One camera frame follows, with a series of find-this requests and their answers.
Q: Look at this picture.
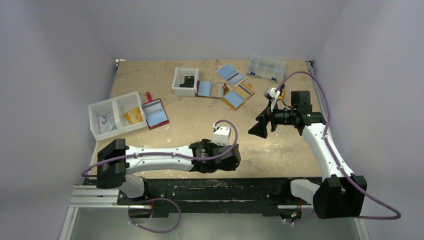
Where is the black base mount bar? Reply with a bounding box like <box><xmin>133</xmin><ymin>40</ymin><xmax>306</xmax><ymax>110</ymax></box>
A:
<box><xmin>117</xmin><ymin>177</ymin><xmax>312</xmax><ymax>218</ymax></box>

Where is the white two-compartment bin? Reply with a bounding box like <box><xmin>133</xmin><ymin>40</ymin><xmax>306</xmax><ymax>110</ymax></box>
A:
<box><xmin>88</xmin><ymin>91</ymin><xmax>148</xmax><ymax>142</ymax></box>

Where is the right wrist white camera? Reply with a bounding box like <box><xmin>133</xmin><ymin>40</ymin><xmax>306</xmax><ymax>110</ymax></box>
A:
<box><xmin>263</xmin><ymin>86</ymin><xmax>282</xmax><ymax>102</ymax></box>

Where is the aluminium frame rail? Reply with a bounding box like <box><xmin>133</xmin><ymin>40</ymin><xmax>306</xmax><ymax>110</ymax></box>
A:
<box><xmin>59</xmin><ymin>185</ymin><xmax>370</xmax><ymax>240</ymax></box>

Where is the brown open card holder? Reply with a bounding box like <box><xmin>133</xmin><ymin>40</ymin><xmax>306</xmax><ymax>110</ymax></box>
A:
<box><xmin>195</xmin><ymin>81</ymin><xmax>229</xmax><ymax>99</ymax></box>

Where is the white card holder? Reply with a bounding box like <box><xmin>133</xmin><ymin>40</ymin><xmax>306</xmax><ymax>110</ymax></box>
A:
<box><xmin>216</xmin><ymin>63</ymin><xmax>247</xmax><ymax>88</ymax></box>

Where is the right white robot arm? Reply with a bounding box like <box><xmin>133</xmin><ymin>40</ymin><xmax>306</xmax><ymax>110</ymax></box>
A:
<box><xmin>248</xmin><ymin>87</ymin><xmax>368</xmax><ymax>219</ymax></box>

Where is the black object in box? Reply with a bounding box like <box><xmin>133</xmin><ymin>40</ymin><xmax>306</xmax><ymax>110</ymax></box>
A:
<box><xmin>179</xmin><ymin>75</ymin><xmax>195</xmax><ymax>88</ymax></box>

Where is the yellow black screwdriver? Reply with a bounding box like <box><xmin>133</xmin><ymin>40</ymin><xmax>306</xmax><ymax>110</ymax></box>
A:
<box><xmin>278</xmin><ymin>88</ymin><xmax>285</xmax><ymax>100</ymax></box>

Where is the clear plastic organizer box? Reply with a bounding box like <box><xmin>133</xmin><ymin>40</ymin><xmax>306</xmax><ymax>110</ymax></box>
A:
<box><xmin>246</xmin><ymin>55</ymin><xmax>287</xmax><ymax>82</ymax></box>

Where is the orange card in bin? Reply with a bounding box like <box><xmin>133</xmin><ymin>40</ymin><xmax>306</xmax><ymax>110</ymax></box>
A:
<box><xmin>124</xmin><ymin>107</ymin><xmax>144</xmax><ymax>125</ymax></box>

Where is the wrist white camera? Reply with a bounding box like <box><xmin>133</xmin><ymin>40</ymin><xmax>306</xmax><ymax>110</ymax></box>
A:
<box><xmin>263</xmin><ymin>86</ymin><xmax>282</xmax><ymax>102</ymax></box>
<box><xmin>211</xmin><ymin>125</ymin><xmax>231</xmax><ymax>146</ymax></box>

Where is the printed card in bin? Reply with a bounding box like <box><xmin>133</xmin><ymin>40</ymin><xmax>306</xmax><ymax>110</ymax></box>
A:
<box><xmin>98</xmin><ymin>112</ymin><xmax>117</xmax><ymax>134</ymax></box>

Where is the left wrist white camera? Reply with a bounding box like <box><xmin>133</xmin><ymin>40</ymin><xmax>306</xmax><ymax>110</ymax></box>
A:
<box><xmin>211</xmin><ymin>125</ymin><xmax>231</xmax><ymax>146</ymax></box>

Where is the red card holder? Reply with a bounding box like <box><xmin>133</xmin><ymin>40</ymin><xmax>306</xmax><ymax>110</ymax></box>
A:
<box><xmin>142</xmin><ymin>91</ymin><xmax>170</xmax><ymax>130</ymax></box>

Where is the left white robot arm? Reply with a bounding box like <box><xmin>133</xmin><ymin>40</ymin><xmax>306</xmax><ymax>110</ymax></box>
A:
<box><xmin>96</xmin><ymin>138</ymin><xmax>241</xmax><ymax>205</ymax></box>

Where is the orange card holder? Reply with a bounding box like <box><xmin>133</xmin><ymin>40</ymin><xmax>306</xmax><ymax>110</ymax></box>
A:
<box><xmin>221</xmin><ymin>83</ymin><xmax>255</xmax><ymax>111</ymax></box>

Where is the small white square box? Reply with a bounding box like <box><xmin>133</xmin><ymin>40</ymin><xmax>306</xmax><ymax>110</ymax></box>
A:
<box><xmin>171</xmin><ymin>67</ymin><xmax>199</xmax><ymax>97</ymax></box>

